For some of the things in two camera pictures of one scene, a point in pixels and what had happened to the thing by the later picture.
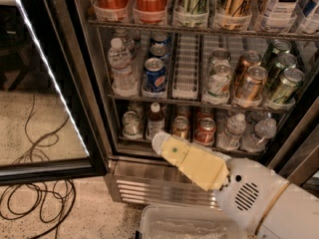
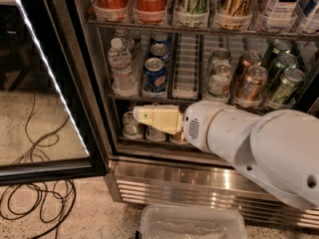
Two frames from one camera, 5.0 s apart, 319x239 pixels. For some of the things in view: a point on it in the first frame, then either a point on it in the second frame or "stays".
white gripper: [249, 192] -> [196, 124]
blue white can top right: [304, 20] stays
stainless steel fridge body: [222, 67] stays
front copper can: [251, 87] stays
